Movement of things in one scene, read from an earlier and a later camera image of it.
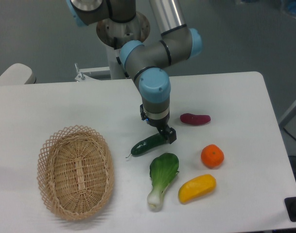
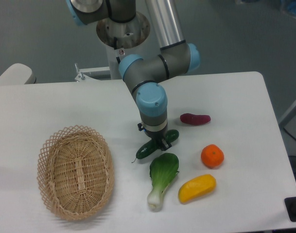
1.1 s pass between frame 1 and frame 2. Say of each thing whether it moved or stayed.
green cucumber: moved
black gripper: moved
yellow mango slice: stayed
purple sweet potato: stayed
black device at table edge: stayed
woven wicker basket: stayed
